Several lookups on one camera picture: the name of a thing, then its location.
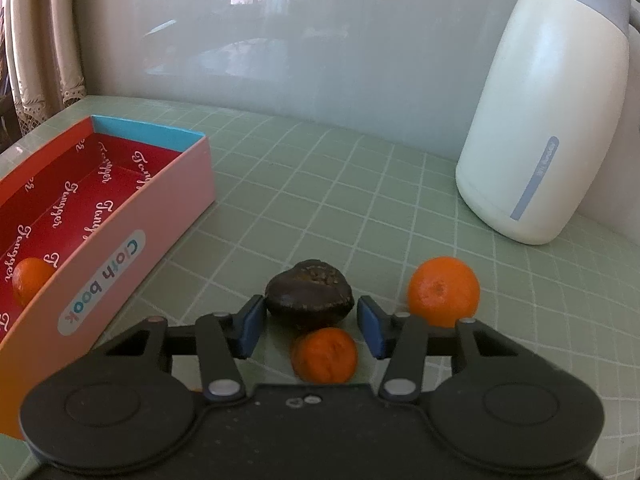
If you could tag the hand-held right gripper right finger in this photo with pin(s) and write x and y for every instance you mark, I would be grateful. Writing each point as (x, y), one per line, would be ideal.
(372, 327)

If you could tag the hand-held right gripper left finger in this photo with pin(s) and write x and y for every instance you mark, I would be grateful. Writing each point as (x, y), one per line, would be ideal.
(249, 327)

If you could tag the small wrinkled tangerine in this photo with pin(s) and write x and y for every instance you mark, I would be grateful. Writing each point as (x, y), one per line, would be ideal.
(325, 355)

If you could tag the dark brown wrinkled fruit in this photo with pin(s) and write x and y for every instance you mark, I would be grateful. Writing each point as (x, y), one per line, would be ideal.
(310, 292)

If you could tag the orange tangerine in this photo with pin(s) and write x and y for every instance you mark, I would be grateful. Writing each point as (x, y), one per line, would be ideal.
(30, 280)
(442, 290)

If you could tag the colourful cardboard box red inside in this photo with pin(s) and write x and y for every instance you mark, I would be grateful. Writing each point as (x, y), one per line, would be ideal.
(107, 195)

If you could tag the white thermos jug grey lid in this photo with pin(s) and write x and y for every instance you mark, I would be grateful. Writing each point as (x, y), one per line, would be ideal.
(545, 110)

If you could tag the beige lace curtain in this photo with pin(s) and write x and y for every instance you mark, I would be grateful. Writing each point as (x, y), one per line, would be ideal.
(45, 45)

